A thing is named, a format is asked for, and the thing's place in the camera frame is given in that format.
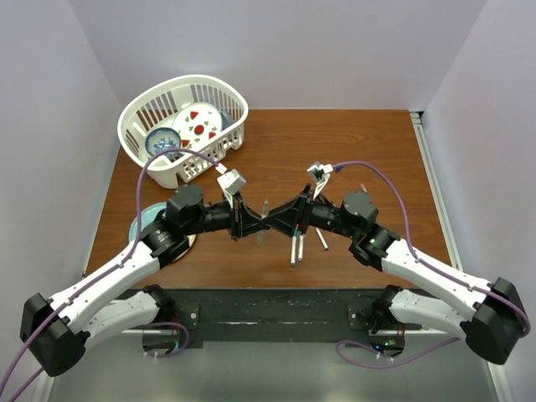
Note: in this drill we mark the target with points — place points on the aluminium frame rail right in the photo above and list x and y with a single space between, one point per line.
498 372

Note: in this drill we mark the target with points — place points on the white plastic dish basket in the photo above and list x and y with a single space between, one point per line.
157 106

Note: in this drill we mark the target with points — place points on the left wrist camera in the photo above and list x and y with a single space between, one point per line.
231 183

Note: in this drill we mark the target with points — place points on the white purple-tip marker pen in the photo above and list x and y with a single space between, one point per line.
300 247

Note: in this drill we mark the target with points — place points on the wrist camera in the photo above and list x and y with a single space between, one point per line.
231 183
320 174

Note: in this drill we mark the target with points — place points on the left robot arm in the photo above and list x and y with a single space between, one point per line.
59 329

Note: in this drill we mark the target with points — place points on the white green-end marker pen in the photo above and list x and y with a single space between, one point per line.
294 247

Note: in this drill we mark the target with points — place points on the blue white patterned bowl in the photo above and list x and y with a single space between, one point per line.
161 139

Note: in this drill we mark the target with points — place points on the light blue plate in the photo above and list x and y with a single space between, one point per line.
147 216

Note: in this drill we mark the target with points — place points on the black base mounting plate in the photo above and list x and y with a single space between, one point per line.
283 315

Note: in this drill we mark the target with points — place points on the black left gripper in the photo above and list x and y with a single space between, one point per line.
243 222

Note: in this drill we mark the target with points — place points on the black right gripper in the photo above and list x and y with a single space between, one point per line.
284 219

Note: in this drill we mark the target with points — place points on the blue rimmed plate behind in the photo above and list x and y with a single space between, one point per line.
227 120

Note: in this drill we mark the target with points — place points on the thin white blue-end pen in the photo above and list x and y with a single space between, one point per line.
322 239

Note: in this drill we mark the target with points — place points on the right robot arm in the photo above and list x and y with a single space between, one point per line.
487 315

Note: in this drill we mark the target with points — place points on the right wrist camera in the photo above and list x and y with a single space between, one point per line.
320 174

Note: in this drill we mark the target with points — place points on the white watermelon pattern plate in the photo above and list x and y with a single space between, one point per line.
197 124

